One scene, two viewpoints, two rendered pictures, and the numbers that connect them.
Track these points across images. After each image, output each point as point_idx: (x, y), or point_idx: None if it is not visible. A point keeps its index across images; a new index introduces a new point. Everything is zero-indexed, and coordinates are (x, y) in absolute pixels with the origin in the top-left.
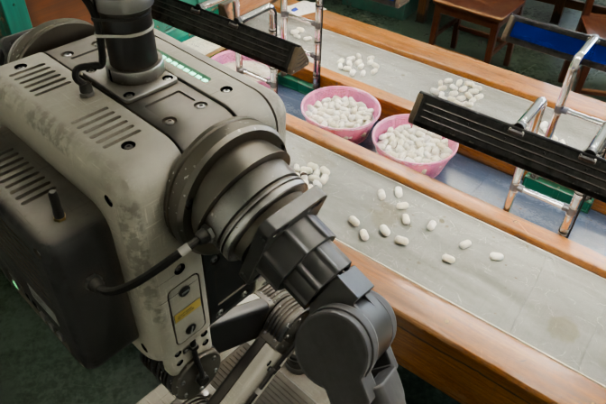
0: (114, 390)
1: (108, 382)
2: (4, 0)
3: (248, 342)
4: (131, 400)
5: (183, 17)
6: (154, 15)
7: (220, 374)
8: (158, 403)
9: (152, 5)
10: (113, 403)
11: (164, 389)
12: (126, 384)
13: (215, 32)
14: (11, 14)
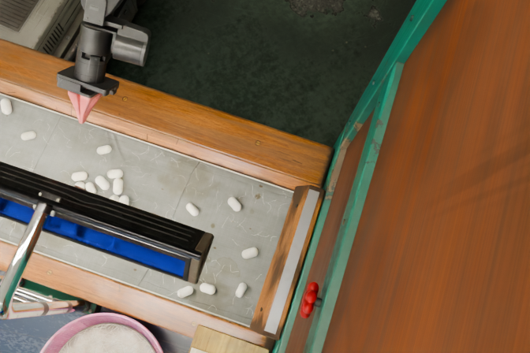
0: (200, 86)
1: (210, 90)
2: (381, 65)
3: (15, 32)
4: (182, 82)
5: (86, 201)
6: (162, 217)
7: None
8: None
9: (167, 227)
10: (195, 76)
11: None
12: (193, 94)
13: (5, 169)
14: (373, 79)
